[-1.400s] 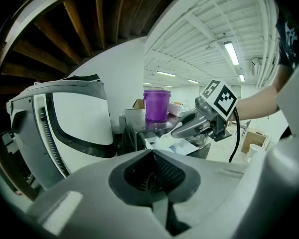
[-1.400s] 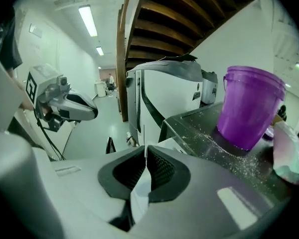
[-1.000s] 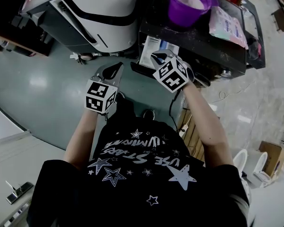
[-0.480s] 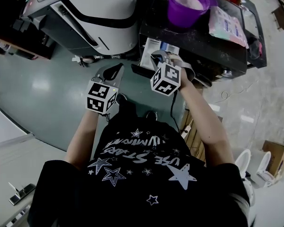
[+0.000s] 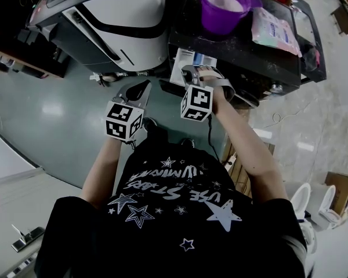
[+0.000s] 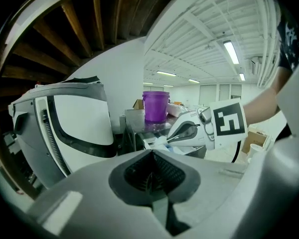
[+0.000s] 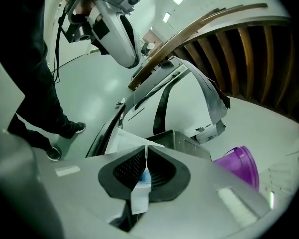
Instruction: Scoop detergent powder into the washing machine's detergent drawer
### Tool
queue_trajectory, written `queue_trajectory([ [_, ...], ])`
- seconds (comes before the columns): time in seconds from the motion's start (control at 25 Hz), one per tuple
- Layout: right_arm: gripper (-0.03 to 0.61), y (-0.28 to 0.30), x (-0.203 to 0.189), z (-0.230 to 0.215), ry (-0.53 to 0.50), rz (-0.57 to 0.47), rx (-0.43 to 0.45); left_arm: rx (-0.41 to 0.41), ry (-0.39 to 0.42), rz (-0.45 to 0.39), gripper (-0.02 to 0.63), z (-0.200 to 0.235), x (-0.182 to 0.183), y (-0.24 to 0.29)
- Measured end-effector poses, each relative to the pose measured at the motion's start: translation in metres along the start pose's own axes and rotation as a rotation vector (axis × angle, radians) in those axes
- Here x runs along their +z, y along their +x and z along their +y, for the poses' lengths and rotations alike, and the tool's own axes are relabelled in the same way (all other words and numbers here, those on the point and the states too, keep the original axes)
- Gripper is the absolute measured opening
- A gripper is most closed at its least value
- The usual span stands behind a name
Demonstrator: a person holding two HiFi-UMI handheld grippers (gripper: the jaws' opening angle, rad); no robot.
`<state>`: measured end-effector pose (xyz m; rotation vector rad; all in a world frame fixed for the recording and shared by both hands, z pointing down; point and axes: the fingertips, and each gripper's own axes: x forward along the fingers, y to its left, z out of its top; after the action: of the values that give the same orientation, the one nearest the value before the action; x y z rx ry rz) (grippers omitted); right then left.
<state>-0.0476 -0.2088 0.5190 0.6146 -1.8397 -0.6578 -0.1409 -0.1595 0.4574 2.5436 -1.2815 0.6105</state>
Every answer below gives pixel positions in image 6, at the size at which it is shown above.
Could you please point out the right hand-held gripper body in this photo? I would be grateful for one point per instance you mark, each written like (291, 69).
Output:
(229, 123)

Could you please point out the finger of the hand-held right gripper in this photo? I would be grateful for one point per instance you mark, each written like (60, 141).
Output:
(187, 142)
(182, 122)

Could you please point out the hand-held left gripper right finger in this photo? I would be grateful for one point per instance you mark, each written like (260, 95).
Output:
(209, 183)

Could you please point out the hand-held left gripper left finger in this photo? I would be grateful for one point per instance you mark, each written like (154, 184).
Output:
(94, 190)

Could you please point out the person's right forearm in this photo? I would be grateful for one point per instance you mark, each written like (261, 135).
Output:
(260, 106)

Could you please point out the purple plastic bucket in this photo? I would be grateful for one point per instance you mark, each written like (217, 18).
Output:
(155, 106)

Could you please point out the open cardboard box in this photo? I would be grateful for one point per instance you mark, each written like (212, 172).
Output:
(256, 141)

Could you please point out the white cup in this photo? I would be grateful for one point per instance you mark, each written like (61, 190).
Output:
(254, 152)

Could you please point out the long ceiling light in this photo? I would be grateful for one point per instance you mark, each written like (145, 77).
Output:
(242, 77)
(231, 51)
(166, 73)
(194, 80)

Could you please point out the brown cardboard box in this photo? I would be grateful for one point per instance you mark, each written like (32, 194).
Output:
(138, 104)

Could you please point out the white air conditioner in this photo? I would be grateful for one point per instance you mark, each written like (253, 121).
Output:
(255, 65)

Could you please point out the white and grey device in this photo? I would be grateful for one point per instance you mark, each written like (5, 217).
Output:
(82, 123)

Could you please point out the person's dark printed shirt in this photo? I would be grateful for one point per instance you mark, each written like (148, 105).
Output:
(292, 38)

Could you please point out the wooden staircase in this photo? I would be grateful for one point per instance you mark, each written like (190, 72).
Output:
(64, 34)

